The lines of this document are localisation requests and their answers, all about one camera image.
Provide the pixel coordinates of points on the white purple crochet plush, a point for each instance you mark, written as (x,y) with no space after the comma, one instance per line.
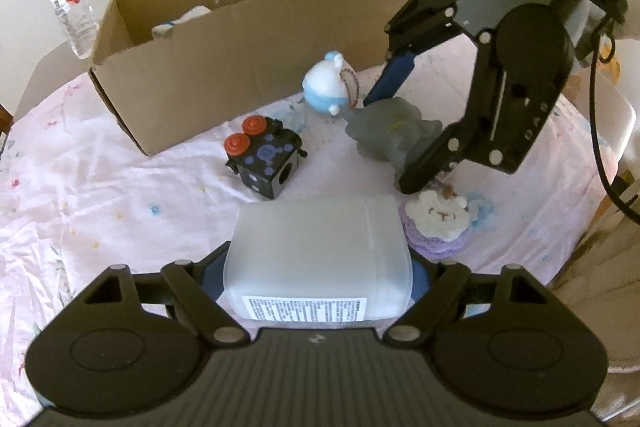
(437,219)

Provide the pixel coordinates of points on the grey translucent toy figure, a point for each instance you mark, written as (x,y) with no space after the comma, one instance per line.
(395,132)

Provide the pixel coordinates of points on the brown wooden desktop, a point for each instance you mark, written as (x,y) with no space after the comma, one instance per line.
(55,67)

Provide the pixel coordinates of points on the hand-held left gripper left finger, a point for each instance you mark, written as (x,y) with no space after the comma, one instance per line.
(216,279)

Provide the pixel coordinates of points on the white blue soft item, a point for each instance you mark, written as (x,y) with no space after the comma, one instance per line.
(180,22)

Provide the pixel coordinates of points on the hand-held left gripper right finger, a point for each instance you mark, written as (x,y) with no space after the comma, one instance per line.
(421,279)

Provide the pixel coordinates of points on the clear plastic water bottle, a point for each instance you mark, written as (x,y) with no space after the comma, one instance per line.
(70,7)

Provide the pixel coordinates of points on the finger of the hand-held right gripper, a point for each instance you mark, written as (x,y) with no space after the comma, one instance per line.
(395,74)
(435,157)

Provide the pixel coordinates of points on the pink floral tablecloth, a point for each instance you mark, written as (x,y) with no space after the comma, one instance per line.
(125,217)

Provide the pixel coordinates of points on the blue white round toy figure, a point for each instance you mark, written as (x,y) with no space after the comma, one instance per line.
(322,87)

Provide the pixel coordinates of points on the white translucent plastic bottle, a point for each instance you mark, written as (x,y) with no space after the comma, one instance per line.
(315,247)

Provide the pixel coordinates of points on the brown cardboard box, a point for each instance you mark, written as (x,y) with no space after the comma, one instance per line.
(225,57)

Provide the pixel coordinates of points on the black cube toy red knobs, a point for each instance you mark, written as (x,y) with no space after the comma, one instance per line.
(265,162)

